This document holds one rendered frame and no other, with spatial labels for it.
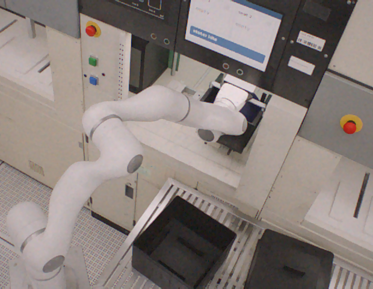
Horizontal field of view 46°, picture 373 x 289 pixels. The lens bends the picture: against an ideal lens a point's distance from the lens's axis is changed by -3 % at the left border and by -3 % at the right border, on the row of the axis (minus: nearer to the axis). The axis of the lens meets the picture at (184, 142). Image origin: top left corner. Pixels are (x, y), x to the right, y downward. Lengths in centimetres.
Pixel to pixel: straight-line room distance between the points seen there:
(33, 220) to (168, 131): 85
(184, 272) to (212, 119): 63
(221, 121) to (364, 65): 46
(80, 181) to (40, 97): 102
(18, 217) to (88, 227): 135
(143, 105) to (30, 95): 112
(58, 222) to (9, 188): 164
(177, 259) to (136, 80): 84
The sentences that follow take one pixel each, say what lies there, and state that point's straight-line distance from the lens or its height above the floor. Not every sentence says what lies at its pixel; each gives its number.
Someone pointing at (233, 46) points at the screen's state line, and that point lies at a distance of 143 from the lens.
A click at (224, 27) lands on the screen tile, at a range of 141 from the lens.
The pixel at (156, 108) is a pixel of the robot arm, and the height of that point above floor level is 149.
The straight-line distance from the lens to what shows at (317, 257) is 181.
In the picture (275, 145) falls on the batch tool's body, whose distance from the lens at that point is 155.
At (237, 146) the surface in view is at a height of 101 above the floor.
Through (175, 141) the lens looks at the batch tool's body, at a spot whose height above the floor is 87.
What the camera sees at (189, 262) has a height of 77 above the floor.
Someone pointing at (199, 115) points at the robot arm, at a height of 137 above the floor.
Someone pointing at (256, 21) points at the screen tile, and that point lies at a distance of 136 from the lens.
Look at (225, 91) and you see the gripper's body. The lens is 166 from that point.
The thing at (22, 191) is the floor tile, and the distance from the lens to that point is 290.
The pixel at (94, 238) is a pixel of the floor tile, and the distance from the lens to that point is 267.
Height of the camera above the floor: 235
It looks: 49 degrees down
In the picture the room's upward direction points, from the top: 11 degrees clockwise
